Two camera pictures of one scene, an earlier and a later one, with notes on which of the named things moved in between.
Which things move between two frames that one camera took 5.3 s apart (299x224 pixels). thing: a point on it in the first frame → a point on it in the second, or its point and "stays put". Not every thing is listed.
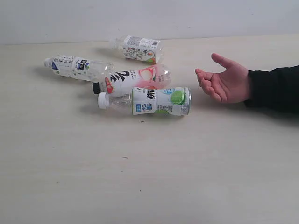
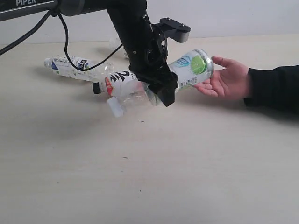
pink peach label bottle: [121, 83] stays put
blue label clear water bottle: [79, 68] stays put
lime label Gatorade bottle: [150, 101] → [190, 69]
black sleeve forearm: [276, 89] stays put
